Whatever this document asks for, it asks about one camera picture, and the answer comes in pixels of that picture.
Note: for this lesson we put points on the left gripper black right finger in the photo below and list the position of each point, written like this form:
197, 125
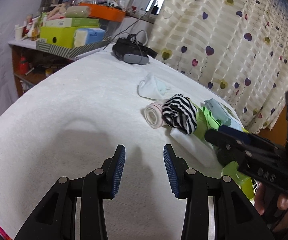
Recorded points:
234, 215

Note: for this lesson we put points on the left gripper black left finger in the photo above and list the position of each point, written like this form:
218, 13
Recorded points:
55, 215

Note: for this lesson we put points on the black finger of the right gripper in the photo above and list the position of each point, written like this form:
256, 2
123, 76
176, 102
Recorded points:
240, 135
226, 143

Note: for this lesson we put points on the green microfiber cloth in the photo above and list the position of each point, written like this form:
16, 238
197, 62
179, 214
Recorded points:
205, 121

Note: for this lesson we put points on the black white striped sock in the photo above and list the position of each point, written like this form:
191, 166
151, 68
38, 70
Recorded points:
179, 112

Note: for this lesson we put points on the pink white sock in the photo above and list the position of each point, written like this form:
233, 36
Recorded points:
153, 114

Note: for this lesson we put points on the white towel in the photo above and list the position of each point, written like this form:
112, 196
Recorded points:
200, 149

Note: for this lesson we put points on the person's right hand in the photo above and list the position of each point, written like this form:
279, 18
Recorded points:
282, 205

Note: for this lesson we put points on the wet wipes pack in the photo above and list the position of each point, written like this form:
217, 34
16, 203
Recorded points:
224, 114

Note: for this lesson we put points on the green-edged white cardboard box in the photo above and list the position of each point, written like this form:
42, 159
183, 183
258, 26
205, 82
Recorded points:
230, 168

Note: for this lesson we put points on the white small sock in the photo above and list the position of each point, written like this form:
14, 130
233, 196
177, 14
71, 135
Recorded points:
153, 88

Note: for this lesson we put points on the heart pattern curtain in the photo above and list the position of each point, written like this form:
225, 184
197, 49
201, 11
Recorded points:
238, 49

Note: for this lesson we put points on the white bed cover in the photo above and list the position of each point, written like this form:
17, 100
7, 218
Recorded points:
71, 122

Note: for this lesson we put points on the black grey VR headset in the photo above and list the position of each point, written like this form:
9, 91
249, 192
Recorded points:
130, 50

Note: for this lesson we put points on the wooden side shelf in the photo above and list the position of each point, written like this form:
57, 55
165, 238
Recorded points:
41, 64

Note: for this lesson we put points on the red item on shelf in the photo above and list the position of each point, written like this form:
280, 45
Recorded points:
24, 66

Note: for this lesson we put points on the striped storage tray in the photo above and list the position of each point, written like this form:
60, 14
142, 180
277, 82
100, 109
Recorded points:
69, 53

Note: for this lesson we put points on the blue tissue pack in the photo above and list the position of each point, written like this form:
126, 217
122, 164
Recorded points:
85, 36

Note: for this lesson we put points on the orange tray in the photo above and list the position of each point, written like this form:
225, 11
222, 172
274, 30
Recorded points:
105, 13

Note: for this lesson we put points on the green cardboard box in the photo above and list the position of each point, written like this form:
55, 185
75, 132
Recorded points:
61, 32

